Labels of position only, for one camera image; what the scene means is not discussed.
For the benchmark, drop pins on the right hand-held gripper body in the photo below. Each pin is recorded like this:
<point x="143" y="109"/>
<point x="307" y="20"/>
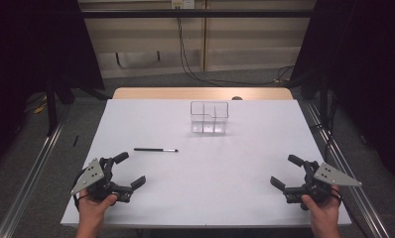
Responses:
<point x="331" y="175"/>

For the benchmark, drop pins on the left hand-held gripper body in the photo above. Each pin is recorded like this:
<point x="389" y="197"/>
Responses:
<point x="92" y="174"/>

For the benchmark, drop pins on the black pen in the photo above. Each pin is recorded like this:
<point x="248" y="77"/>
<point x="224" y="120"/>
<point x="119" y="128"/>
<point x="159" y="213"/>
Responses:
<point x="152" y="149"/>

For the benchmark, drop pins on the clear plastic divided container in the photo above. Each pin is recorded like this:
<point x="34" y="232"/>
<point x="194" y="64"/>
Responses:
<point x="209" y="117"/>

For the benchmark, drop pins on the person's left hand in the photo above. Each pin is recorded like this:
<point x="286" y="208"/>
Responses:
<point x="93" y="208"/>

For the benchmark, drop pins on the person's right hand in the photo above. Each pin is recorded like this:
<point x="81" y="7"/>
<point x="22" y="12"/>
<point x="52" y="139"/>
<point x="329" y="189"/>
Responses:
<point x="324" y="210"/>

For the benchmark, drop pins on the small black stick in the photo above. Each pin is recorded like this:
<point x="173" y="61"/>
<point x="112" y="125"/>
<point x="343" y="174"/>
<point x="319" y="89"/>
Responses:
<point x="75" y="141"/>

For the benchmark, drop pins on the black metal stand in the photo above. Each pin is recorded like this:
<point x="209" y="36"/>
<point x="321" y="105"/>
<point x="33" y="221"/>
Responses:
<point x="323" y="99"/>
<point x="51" y="105"/>

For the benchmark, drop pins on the small dark round object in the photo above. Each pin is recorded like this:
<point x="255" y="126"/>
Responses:
<point x="237" y="97"/>

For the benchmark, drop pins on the wooden table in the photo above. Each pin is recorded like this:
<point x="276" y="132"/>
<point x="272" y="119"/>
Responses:
<point x="185" y="93"/>

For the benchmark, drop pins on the black curtain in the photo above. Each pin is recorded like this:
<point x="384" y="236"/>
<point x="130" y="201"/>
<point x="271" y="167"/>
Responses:
<point x="36" y="43"/>
<point x="364" y="66"/>

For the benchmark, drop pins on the black horizontal metal bar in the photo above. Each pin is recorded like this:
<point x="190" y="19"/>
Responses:
<point x="198" y="13"/>

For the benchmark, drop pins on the metal floor rail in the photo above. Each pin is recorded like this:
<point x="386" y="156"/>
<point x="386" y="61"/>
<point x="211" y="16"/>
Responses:
<point x="347" y="158"/>
<point x="30" y="172"/>

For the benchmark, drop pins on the white wall socket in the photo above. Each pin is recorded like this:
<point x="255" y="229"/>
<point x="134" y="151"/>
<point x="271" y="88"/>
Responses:
<point x="183" y="4"/>

